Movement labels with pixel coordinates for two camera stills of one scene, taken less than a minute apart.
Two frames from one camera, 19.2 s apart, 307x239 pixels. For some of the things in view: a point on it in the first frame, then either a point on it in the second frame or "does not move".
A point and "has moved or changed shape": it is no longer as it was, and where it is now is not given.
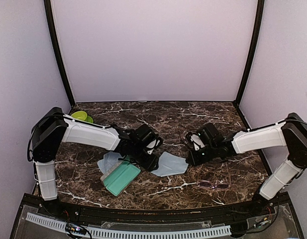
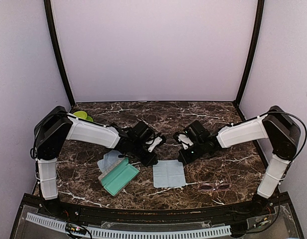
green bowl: [79, 115] does not move
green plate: [89, 119] does not move
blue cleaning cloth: [170, 164] has moved or changed shape
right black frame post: [260, 7] does not move
